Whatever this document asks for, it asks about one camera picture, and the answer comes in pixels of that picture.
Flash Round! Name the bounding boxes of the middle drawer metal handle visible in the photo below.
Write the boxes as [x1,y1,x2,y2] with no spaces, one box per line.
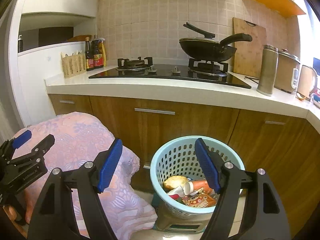
[134,108,176,115]

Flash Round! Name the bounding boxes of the orange snack packet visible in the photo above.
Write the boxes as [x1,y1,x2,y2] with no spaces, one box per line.
[182,187,217,208]

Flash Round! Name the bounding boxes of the right drawer metal handle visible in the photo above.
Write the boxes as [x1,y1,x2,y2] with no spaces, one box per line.
[265,120,286,126]

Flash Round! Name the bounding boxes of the person's left hand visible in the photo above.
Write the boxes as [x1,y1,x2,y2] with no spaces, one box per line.
[2,190,35,238]

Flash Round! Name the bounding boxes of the wooden base cabinets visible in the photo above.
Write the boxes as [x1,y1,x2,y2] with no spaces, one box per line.
[50,94,319,235]

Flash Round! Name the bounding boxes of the drawer metal handle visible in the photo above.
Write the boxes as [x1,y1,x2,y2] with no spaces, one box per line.
[59,100,75,105]
[134,108,176,115]
[265,120,286,126]

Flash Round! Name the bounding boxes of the beige electric kettle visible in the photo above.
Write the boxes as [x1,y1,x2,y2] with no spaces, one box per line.
[296,65,318,101]

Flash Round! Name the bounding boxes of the wooden cutting board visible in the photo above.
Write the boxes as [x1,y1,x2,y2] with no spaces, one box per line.
[233,17,267,78]

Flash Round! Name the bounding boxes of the pomelo peel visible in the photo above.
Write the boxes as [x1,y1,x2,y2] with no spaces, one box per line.
[163,176,188,191]

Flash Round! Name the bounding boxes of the black gas stove top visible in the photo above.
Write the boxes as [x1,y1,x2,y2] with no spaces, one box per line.
[89,57,251,89]

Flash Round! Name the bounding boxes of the white kitchen countertop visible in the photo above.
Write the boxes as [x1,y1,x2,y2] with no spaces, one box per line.
[45,73,319,130]

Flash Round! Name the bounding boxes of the pink floral tablecloth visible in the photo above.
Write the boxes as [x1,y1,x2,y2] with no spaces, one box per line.
[14,112,157,239]

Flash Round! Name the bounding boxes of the steel thermos bottle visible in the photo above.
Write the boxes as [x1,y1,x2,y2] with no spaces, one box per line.
[257,44,278,96]

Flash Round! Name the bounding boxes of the black frying pan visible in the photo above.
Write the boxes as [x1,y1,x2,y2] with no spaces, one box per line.
[179,33,253,62]

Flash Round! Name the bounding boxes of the beige plastic utensil basket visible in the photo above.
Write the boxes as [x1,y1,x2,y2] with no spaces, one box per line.
[61,52,86,79]

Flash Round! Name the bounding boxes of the beige rice cooker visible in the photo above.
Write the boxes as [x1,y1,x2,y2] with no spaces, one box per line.
[274,49,300,94]

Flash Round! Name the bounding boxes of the left drawer metal handle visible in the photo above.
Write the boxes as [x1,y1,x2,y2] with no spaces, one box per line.
[59,100,75,105]

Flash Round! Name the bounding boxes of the orange paper cup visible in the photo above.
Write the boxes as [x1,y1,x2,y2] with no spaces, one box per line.
[182,180,215,195]

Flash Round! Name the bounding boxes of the light blue plastic trash basket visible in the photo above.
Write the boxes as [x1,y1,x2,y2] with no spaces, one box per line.
[150,135,245,219]

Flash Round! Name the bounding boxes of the yellow oil bottle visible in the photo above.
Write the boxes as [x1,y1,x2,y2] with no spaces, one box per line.
[99,38,107,67]

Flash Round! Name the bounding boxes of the grey scale under basket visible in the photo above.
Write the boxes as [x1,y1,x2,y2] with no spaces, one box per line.
[151,193,212,233]

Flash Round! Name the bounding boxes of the dark vinegar bottle red label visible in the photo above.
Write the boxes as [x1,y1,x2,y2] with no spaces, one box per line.
[92,35,104,68]

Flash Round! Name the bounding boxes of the dark soy sauce bottle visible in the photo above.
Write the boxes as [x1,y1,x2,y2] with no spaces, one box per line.
[85,37,94,71]

